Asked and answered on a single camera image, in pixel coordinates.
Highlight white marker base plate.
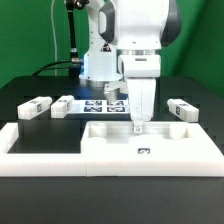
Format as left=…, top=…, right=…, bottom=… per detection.
left=69, top=100, right=129, bottom=114

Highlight white hanging cable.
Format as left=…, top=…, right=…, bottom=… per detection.
left=50, top=0, right=59, bottom=68

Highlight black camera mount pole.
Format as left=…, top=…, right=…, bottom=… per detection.
left=64, top=0, right=89, bottom=79

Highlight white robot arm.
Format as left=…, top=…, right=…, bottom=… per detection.
left=80, top=0, right=182, bottom=134

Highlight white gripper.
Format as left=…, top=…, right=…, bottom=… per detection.
left=118, top=54, right=161, bottom=134

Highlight black cable bundle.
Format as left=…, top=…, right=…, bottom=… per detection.
left=32, top=59, right=81, bottom=77

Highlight white U-shaped obstacle frame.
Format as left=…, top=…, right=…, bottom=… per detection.
left=0, top=123, right=91, bottom=177

